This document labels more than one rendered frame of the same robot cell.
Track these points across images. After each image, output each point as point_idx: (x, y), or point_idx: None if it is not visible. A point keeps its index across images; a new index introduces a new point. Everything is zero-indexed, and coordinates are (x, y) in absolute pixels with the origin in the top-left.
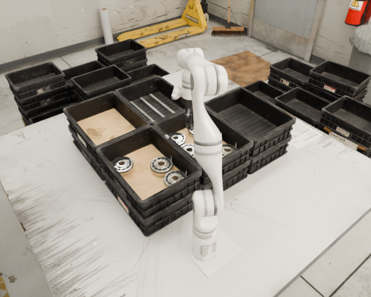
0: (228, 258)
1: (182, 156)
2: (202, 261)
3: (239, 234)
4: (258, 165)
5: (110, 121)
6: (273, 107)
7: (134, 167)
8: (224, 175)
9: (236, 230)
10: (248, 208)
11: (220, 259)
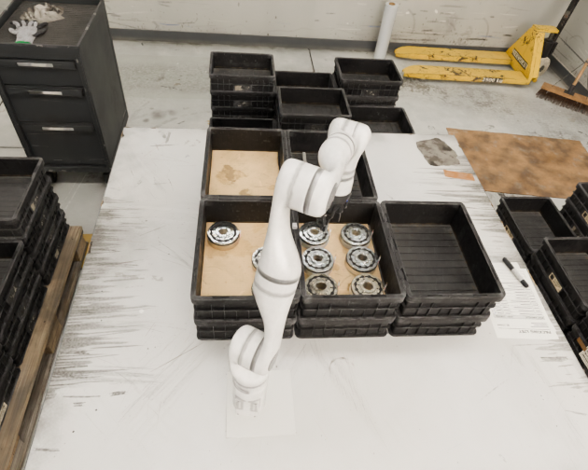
0: (269, 432)
1: None
2: (234, 413)
3: (310, 408)
4: (411, 330)
5: (259, 168)
6: (484, 258)
7: (237, 244)
8: (340, 319)
9: (310, 401)
10: (350, 381)
11: (259, 425)
